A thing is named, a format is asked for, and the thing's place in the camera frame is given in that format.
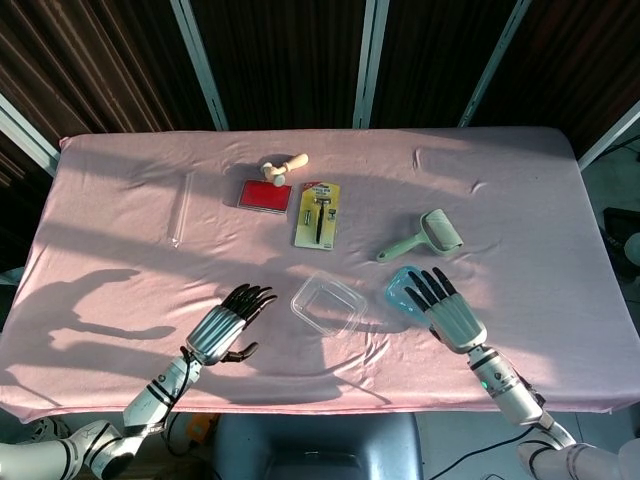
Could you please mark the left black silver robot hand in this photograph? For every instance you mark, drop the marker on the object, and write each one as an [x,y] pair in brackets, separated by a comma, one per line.
[215,335]

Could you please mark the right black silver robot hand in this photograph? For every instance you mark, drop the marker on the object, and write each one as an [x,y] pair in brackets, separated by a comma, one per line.
[457,325]

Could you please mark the clear plastic container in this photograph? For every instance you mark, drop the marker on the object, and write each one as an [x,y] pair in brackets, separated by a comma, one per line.
[325,305]

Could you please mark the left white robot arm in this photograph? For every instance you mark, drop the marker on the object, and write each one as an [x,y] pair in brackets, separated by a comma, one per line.
[155,395]

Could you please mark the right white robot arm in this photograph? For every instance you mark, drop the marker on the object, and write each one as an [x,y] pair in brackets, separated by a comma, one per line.
[510,395]

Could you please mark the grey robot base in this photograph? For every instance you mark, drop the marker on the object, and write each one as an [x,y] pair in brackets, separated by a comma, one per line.
[310,440]

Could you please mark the green lint roller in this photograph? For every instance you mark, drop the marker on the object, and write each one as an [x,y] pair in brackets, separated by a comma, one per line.
[442,231]

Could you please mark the orange floor object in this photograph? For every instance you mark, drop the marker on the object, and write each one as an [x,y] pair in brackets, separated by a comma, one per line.
[199,429]

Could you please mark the pink tablecloth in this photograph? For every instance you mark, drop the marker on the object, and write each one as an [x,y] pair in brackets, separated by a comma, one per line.
[350,380]

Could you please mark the clear glass tube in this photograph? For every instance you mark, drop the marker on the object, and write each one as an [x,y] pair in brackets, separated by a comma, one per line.
[180,210]

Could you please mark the razor in yellow pack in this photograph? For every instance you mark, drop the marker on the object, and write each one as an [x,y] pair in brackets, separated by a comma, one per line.
[306,235]

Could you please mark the grey metal frame post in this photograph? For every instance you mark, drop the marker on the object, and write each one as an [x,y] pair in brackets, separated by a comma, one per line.
[25,132]
[202,65]
[492,65]
[370,65]
[612,135]

